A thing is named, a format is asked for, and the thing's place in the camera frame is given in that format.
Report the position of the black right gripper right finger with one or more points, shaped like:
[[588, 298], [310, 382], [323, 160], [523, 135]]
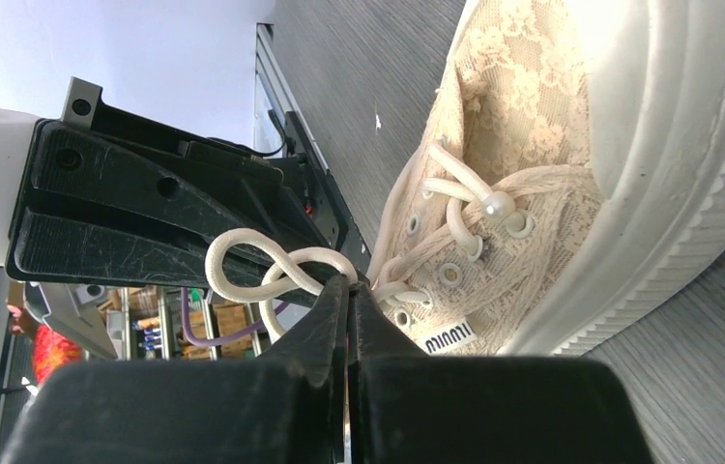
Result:
[[410, 407]]

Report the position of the aluminium front rail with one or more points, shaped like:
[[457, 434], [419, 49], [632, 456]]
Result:
[[276, 111]]

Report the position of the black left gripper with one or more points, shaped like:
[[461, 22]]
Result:
[[93, 208]]

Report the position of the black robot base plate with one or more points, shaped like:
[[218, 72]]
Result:
[[323, 200]]

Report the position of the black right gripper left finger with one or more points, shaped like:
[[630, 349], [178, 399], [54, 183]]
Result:
[[285, 406]]

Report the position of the beige sneaker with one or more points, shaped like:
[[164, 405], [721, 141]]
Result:
[[569, 181]]

